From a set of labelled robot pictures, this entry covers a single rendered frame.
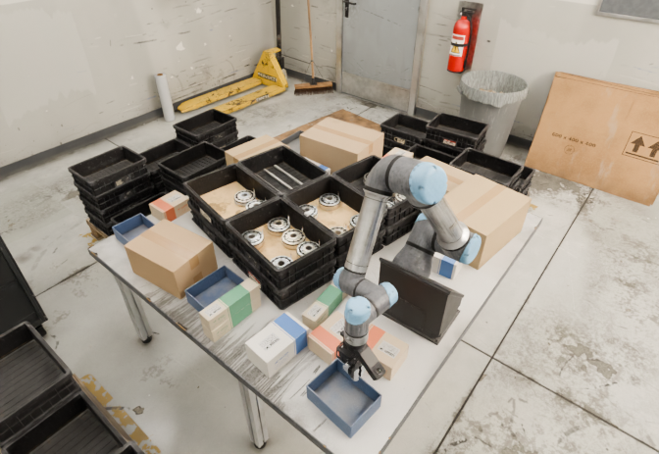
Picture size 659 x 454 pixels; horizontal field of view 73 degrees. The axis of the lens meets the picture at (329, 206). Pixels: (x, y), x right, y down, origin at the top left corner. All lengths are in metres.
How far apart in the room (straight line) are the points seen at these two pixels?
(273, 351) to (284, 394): 0.15
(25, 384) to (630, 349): 2.96
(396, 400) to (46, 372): 1.42
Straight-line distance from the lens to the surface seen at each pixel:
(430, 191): 1.31
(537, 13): 4.41
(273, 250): 1.94
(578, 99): 4.30
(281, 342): 1.66
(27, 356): 2.36
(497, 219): 2.11
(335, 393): 1.65
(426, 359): 1.76
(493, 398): 2.59
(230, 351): 1.78
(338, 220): 2.08
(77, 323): 3.10
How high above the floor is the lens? 2.12
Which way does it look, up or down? 36 degrees down
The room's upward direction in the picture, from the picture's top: straight up
